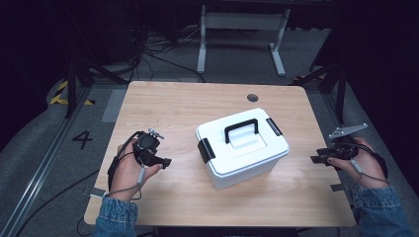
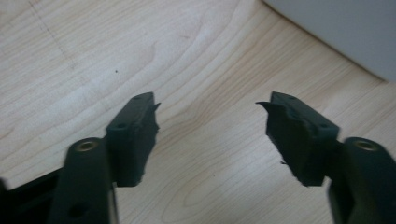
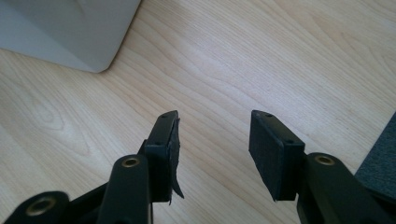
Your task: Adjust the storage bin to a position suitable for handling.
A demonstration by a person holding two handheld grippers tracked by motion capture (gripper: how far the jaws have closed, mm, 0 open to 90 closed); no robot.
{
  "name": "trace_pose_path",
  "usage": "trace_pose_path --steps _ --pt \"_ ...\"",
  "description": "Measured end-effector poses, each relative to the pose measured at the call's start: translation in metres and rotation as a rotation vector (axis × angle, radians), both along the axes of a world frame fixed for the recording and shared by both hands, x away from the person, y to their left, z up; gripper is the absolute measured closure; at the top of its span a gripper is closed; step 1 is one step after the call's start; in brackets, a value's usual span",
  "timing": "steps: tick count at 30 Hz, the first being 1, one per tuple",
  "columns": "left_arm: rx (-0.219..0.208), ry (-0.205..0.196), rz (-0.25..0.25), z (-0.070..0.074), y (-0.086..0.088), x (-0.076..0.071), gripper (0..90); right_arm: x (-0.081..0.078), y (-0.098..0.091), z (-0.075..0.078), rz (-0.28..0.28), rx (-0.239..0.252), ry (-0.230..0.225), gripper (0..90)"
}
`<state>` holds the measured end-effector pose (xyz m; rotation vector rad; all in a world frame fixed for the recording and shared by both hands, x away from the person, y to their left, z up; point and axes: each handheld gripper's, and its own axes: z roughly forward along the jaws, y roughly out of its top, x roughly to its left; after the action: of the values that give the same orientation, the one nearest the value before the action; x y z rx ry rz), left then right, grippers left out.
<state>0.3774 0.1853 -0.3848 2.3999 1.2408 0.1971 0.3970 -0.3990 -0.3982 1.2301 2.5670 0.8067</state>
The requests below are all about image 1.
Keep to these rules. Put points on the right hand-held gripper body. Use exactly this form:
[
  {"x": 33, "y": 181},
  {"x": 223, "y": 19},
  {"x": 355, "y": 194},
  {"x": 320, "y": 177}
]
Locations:
[{"x": 344, "y": 148}]

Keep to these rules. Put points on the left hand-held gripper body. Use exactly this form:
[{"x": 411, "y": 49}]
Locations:
[{"x": 146, "y": 144}]

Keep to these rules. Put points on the person's right hand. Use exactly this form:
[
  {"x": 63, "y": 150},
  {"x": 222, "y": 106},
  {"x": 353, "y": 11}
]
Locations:
[{"x": 367, "y": 171}]

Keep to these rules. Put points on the person's left hand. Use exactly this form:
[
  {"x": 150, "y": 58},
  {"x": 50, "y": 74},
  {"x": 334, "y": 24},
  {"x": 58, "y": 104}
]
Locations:
[{"x": 126, "y": 174}]

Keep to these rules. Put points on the black metal stand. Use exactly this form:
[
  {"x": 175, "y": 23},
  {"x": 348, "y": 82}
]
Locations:
[
  {"x": 77, "y": 77},
  {"x": 336, "y": 79}
]

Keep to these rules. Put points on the yellow black floor tape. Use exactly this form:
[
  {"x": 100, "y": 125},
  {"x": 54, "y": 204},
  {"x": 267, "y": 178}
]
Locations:
[{"x": 59, "y": 95}]

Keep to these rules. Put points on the aluminium floor rail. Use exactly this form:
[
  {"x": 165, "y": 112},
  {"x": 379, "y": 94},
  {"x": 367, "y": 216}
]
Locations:
[{"x": 36, "y": 171}]

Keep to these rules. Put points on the white metal desk frame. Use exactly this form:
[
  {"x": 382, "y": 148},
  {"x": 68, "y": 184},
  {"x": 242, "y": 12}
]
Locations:
[{"x": 242, "y": 21}]

